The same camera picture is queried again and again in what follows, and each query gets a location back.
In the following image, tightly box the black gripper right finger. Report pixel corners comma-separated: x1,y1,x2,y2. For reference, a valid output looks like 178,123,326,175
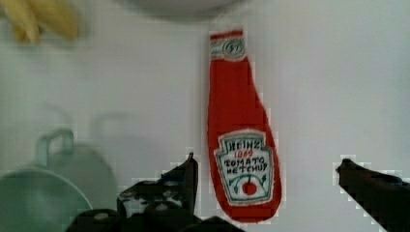
336,159,410,232

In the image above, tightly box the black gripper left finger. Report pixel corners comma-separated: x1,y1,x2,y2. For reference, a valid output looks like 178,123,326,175
66,155,245,232

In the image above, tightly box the red ketchup bottle toy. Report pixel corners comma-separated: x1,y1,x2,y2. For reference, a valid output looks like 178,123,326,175
207,29,282,223

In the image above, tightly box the green mug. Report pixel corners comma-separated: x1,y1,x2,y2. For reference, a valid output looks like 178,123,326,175
0,129,117,232

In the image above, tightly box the lilac round plate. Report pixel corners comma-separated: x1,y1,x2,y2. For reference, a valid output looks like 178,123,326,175
111,0,248,17

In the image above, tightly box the peeled banana toy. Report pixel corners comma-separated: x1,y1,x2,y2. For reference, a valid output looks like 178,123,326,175
1,0,79,44

